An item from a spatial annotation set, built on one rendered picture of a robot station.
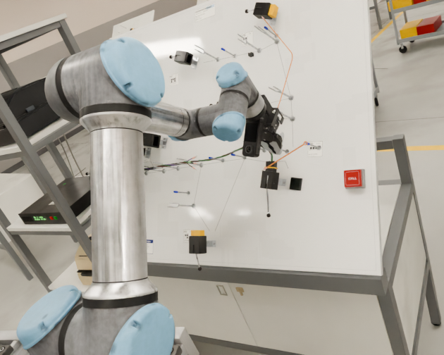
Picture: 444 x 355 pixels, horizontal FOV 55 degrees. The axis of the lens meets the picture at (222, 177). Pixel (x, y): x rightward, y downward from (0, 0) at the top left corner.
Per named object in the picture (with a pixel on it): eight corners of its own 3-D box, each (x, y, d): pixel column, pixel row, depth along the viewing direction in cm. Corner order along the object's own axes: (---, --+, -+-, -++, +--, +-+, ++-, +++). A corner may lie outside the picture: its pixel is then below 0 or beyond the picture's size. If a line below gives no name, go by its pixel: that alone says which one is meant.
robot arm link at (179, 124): (16, 125, 75) (182, 151, 117) (56, 114, 69) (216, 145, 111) (14, 63, 76) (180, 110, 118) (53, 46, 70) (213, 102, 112)
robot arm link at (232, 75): (210, 87, 105) (216, 62, 109) (230, 114, 113) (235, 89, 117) (238, 81, 101) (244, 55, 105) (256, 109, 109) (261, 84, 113)
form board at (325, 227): (108, 259, 188) (105, 259, 187) (112, 39, 199) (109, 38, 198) (383, 275, 121) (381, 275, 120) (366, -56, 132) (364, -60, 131)
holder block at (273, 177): (266, 188, 138) (259, 187, 134) (268, 171, 138) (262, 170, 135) (277, 190, 135) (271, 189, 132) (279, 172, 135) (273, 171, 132)
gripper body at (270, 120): (285, 120, 125) (270, 94, 116) (276, 144, 122) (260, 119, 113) (263, 119, 129) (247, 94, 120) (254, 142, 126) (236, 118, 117)
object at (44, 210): (69, 225, 185) (61, 213, 182) (24, 225, 205) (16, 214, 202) (116, 184, 208) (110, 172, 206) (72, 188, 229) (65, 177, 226)
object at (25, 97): (21, 143, 171) (-6, 99, 163) (-10, 150, 184) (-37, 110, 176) (72, 112, 193) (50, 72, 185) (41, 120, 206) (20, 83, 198)
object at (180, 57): (180, 55, 171) (165, 48, 164) (201, 58, 164) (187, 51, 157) (177, 67, 171) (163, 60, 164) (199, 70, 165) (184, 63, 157)
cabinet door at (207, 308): (256, 346, 174) (223, 275, 158) (159, 329, 205) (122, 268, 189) (259, 342, 176) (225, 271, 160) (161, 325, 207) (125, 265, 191)
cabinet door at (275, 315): (397, 373, 143) (373, 287, 127) (256, 348, 174) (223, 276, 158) (398, 367, 145) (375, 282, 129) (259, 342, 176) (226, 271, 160)
